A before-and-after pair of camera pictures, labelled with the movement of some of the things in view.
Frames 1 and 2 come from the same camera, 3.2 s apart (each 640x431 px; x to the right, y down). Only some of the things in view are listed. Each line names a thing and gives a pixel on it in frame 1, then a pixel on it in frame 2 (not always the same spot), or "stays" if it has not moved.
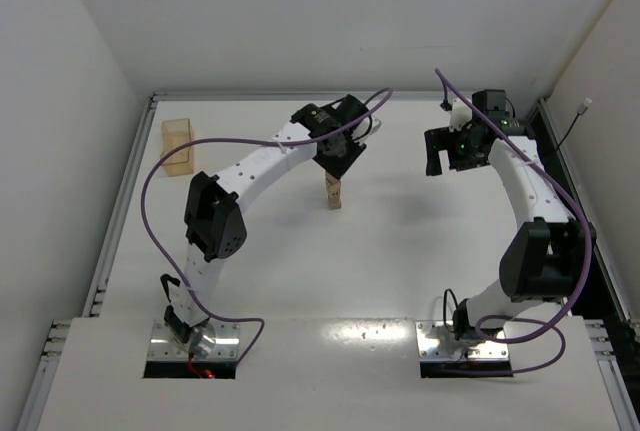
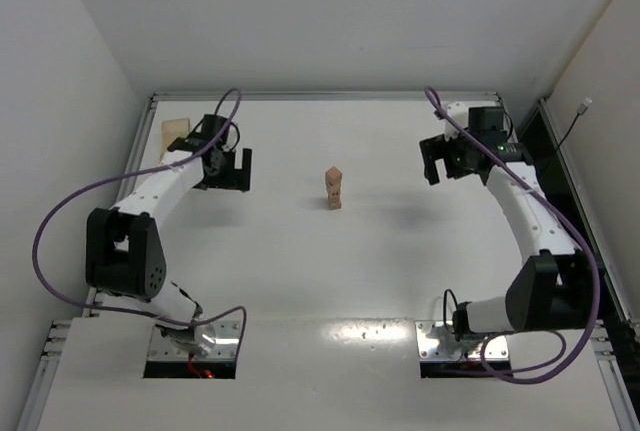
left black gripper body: x=341 y=161 -> x=233 y=179
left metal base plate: x=163 y=346 stays
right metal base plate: x=436 y=340 stays
